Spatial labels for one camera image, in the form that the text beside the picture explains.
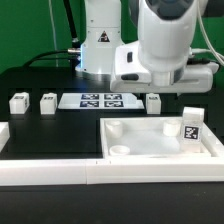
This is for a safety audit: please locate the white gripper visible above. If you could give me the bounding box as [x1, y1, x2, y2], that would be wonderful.
[110, 41, 220, 94]

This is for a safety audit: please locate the white U-shaped obstacle fence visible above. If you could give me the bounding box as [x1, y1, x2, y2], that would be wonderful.
[0, 119, 224, 186]

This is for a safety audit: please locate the white thin cable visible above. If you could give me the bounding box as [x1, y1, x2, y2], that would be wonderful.
[47, 0, 60, 68]

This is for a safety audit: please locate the white square table top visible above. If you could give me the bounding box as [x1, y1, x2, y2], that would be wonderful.
[100, 117, 224, 159]

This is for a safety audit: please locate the black cable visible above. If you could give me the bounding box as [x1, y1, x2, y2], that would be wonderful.
[23, 0, 82, 68]

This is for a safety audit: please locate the white marker sheet with tags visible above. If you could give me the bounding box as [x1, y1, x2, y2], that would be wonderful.
[58, 93, 144, 110]

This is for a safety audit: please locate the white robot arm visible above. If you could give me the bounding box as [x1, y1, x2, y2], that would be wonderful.
[76, 0, 223, 94]

